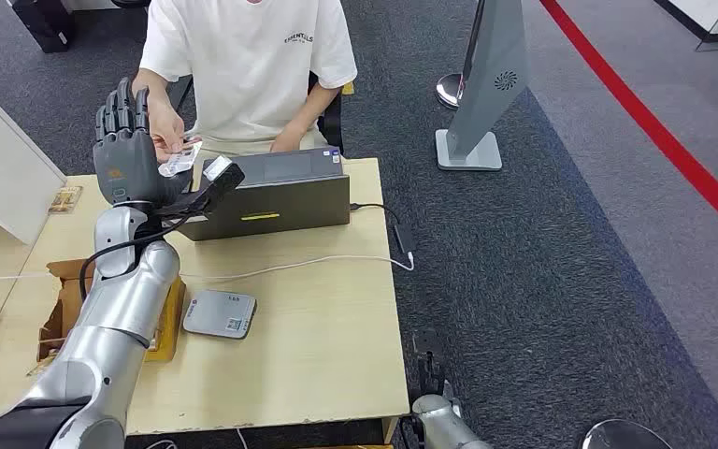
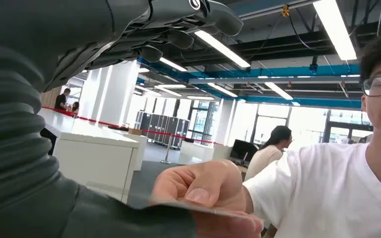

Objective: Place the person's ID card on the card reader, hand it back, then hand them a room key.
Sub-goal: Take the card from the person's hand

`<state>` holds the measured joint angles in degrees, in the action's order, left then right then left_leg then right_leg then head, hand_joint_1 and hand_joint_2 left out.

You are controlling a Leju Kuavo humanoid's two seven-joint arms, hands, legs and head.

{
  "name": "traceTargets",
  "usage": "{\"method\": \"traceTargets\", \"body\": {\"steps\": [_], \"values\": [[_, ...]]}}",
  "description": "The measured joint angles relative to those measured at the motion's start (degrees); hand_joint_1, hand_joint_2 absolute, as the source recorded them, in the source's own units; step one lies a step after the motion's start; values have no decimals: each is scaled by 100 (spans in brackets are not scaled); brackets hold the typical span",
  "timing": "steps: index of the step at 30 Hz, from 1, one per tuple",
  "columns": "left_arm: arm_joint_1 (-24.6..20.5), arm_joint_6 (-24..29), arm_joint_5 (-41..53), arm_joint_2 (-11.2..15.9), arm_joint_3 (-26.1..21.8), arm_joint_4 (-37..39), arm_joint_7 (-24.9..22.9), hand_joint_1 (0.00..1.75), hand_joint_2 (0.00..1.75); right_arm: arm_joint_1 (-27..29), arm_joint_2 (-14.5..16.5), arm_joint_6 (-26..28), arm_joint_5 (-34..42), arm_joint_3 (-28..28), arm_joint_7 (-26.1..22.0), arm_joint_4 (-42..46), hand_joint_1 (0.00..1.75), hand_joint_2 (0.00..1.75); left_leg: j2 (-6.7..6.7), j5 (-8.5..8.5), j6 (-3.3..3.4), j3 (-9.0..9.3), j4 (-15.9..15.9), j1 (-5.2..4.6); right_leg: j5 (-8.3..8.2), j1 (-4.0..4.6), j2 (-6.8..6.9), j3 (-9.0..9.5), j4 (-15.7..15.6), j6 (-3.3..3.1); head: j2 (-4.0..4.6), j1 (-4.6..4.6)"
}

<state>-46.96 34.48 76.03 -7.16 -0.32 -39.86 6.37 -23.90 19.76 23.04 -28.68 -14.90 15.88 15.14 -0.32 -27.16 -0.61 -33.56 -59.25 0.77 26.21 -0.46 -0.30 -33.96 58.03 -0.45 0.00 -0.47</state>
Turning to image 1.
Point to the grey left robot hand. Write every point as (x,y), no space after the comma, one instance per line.
(125,167)

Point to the dark right robot hand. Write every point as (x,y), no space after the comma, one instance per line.
(428,372)

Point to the person's left hand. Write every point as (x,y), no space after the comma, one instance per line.
(286,141)

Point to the person's right hand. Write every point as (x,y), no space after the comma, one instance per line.
(166,130)

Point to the white ID card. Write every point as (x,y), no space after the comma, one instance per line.
(179,162)

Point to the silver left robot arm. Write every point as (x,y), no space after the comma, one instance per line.
(123,297)

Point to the person's left forearm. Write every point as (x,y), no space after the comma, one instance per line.
(312,108)

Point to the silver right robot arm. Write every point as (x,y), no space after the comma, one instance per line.
(442,427)

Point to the person's right forearm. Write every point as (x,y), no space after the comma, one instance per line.
(148,84)

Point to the patterned room key card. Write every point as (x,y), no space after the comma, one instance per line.
(40,367)
(65,199)

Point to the person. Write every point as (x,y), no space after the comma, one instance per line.
(247,74)

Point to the wooden card holder box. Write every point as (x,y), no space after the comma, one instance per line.
(61,310)

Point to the grey card reader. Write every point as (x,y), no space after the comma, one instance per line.
(219,313)

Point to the grey laptop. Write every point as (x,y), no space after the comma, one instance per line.
(272,204)

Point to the yellow floor tape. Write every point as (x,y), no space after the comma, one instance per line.
(348,88)

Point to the black case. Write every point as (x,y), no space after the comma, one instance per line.
(43,25)

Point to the chrome stanchion base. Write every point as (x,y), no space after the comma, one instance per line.
(449,92)
(622,437)

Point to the grey sign stand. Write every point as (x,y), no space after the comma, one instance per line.
(489,80)

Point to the red floor tape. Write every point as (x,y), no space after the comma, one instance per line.
(644,118)

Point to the pale wrist camera on bracket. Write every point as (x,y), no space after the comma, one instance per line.
(218,167)

